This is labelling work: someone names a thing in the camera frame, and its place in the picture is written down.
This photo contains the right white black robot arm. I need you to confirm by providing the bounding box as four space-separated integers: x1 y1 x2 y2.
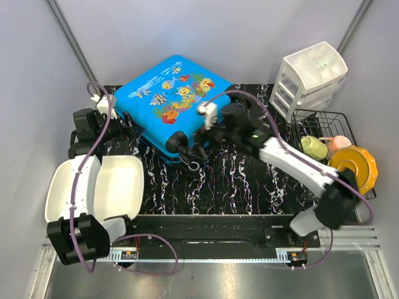
195 102 360 247

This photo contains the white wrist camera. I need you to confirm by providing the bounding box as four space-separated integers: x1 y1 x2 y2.
90 95 117 120
196 102 218 130

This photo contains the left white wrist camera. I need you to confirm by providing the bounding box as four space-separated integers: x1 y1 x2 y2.
90 95 117 120

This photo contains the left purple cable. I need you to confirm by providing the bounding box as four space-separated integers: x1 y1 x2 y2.
69 81 179 277

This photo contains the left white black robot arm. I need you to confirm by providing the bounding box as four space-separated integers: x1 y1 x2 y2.
45 108 144 265

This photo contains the yellow scalloped plate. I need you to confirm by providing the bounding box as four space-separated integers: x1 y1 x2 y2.
327 145 378 195

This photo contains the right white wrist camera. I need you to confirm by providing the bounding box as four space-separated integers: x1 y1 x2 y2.
196 102 218 130

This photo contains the blue fish print suitcase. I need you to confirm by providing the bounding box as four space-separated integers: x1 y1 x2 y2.
113 55 251 175

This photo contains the purple cable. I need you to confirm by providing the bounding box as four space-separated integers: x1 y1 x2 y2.
69 81 179 277
202 90 375 269

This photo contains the aluminium slotted rail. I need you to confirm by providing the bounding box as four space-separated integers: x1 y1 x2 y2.
42 235 382 263

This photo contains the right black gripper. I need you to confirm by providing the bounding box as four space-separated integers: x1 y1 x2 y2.
189 113 239 160

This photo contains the pink cup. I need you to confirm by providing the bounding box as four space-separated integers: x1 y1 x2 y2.
319 135 352 152

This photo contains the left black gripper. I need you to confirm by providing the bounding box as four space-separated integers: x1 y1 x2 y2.
95 112 145 144

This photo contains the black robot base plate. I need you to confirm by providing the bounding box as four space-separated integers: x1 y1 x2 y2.
111 215 338 249

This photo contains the pale green cup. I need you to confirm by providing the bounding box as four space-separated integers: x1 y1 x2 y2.
300 136 328 161

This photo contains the white plastic basin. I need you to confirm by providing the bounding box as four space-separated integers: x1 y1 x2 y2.
44 155 144 222

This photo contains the black wire dish rack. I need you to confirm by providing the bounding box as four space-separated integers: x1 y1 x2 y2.
289 109 377 199

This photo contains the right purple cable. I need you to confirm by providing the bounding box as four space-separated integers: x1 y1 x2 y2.
202 90 375 269

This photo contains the white plastic drawer organizer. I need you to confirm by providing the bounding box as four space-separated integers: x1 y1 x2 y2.
269 41 348 123

